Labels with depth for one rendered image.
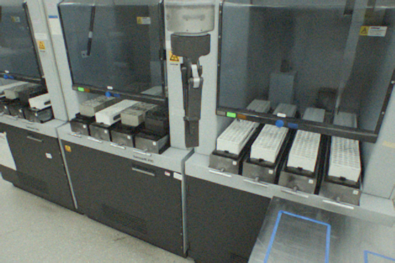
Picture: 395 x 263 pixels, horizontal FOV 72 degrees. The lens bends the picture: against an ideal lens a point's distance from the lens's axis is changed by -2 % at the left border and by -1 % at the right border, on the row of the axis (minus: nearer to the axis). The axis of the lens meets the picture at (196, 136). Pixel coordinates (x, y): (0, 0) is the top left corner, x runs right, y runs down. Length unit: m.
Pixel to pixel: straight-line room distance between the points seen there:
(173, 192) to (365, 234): 0.86
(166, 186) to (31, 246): 1.07
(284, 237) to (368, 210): 0.44
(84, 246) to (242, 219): 1.10
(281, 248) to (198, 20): 0.60
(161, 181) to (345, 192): 0.83
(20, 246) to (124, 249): 0.68
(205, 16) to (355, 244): 0.70
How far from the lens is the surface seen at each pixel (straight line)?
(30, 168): 2.30
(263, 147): 1.18
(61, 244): 2.09
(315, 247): 0.85
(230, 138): 1.23
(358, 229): 0.95
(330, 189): 1.15
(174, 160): 1.32
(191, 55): 0.51
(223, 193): 1.29
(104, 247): 1.97
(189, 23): 0.50
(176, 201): 1.46
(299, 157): 1.14
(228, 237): 1.46
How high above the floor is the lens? 1.41
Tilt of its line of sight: 26 degrees down
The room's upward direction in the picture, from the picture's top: straight up
